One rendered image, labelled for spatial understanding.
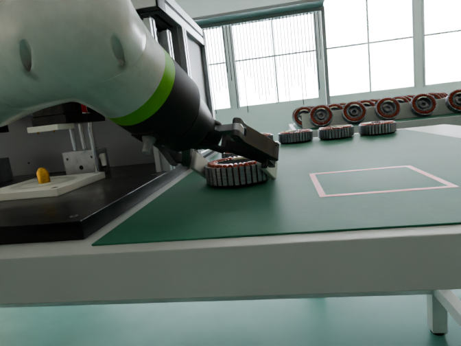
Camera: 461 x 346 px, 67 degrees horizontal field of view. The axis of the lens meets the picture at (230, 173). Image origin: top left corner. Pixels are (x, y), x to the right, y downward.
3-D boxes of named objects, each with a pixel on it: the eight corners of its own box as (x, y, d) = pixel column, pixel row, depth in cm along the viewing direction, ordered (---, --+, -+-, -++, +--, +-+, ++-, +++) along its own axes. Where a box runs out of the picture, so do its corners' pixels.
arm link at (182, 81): (182, 33, 36) (115, 50, 40) (163, 136, 33) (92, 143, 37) (210, 67, 41) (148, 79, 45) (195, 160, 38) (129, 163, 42)
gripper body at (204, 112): (134, 143, 42) (177, 168, 50) (195, 138, 39) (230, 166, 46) (146, 88, 44) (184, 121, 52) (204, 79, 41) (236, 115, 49)
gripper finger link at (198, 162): (193, 167, 56) (188, 168, 57) (212, 181, 62) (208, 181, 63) (195, 150, 57) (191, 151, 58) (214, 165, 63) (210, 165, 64)
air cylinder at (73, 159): (99, 174, 73) (95, 148, 72) (66, 178, 74) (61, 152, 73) (110, 170, 78) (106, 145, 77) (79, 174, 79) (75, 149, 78)
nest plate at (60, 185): (58, 195, 53) (56, 188, 53) (-28, 203, 56) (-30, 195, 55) (105, 177, 68) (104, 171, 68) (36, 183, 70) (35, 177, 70)
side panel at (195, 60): (199, 166, 84) (182, 26, 79) (188, 167, 85) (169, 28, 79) (219, 152, 111) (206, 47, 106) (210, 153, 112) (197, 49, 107)
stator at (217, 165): (258, 188, 52) (256, 163, 51) (194, 189, 57) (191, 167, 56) (280, 173, 62) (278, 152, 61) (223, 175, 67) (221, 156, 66)
